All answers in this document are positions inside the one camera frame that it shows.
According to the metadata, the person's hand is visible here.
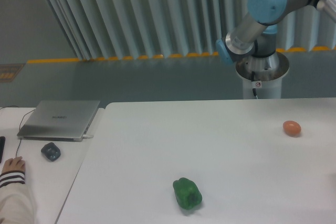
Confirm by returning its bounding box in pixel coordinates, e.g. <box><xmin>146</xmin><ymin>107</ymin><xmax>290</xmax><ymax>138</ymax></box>
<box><xmin>2</xmin><ymin>156</ymin><xmax>26</xmax><ymax>174</ymax></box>

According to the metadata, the brown egg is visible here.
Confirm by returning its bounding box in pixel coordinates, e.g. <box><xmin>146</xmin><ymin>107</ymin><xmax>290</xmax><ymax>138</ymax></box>
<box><xmin>282</xmin><ymin>121</ymin><xmax>301</xmax><ymax>136</ymax></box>

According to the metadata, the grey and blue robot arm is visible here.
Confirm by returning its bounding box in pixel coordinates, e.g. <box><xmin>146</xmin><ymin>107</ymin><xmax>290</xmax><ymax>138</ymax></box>
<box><xmin>216</xmin><ymin>0</ymin><xmax>335</xmax><ymax>64</ymax></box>

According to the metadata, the white striped sleeve forearm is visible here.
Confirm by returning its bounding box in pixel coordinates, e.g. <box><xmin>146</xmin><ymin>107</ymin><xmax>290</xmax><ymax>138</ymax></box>
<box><xmin>1</xmin><ymin>170</ymin><xmax>35</xmax><ymax>223</ymax></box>

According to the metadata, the green bell pepper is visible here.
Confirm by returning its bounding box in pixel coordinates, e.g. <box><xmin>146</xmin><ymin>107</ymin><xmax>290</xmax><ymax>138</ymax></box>
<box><xmin>173</xmin><ymin>177</ymin><xmax>203</xmax><ymax>210</ymax></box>

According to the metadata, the black phone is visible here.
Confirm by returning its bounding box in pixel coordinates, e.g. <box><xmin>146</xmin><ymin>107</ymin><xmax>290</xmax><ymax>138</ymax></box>
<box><xmin>0</xmin><ymin>136</ymin><xmax>6</xmax><ymax>163</ymax></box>

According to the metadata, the dark grey small tray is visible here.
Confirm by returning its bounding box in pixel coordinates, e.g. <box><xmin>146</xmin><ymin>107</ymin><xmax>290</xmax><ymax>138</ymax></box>
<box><xmin>41</xmin><ymin>142</ymin><xmax>61</xmax><ymax>162</ymax></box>

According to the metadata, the silver closed laptop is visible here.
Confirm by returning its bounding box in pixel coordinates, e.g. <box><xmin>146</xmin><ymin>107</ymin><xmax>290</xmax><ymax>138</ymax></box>
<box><xmin>17</xmin><ymin>100</ymin><xmax>100</xmax><ymax>142</ymax></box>

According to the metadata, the black mouse cable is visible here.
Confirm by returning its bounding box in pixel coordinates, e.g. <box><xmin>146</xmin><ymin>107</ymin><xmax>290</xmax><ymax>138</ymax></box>
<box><xmin>0</xmin><ymin>105</ymin><xmax>37</xmax><ymax>157</ymax></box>

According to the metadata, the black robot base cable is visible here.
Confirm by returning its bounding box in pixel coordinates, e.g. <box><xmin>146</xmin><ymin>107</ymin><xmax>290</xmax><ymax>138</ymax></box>
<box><xmin>250</xmin><ymin>70</ymin><xmax>259</xmax><ymax>100</ymax></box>

